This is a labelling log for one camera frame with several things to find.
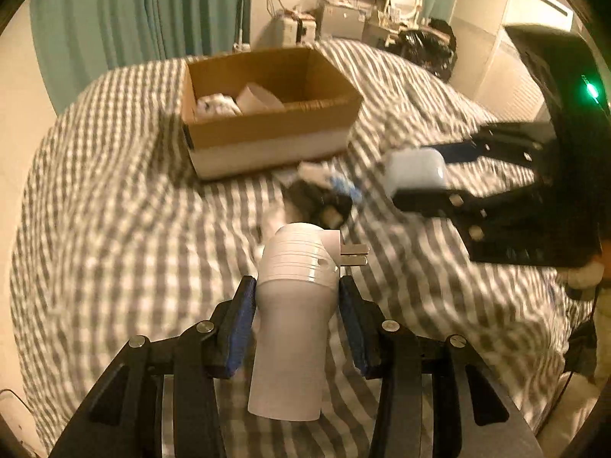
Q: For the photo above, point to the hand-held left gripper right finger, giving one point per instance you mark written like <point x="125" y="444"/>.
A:
<point x="357" y="331"/>

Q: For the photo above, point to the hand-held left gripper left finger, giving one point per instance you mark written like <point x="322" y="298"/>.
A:
<point x="240" y="329"/>

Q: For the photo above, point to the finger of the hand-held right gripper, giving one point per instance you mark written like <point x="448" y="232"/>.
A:
<point x="429" y="199"/>
<point x="456" y="151"/>

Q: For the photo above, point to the small white case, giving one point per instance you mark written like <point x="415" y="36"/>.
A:
<point x="414" y="170"/>

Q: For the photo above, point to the white plug-in device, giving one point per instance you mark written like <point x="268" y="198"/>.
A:
<point x="291" y="319"/>

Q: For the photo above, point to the cardboard box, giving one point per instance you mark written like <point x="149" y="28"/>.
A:
<point x="269" y="145"/>

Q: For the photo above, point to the black plastic bag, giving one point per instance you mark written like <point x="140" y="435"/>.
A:
<point x="429" y="45"/>

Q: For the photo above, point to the black gadget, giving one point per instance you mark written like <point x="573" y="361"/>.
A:
<point x="317" y="201"/>

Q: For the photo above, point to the white and blue crumpled wrapper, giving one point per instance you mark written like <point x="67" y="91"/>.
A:
<point x="321" y="171"/>

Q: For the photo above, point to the white wardrobe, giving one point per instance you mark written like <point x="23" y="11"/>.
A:
<point x="501" y="38"/>

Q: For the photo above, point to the grey checkered bed cover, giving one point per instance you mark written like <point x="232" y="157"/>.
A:
<point x="119" y="229"/>

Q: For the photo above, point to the grey metal box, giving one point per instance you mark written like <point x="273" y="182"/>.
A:
<point x="340" y="19"/>

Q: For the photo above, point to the white folded paper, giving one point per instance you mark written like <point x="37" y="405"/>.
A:
<point x="257" y="99"/>

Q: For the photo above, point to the white appliance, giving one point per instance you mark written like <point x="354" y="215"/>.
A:
<point x="292" y="31"/>

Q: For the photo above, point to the white crumpled packet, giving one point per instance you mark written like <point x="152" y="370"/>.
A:
<point x="215" y="105"/>

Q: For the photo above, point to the teal curtain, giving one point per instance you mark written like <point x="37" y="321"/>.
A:
<point x="129" y="14"/>

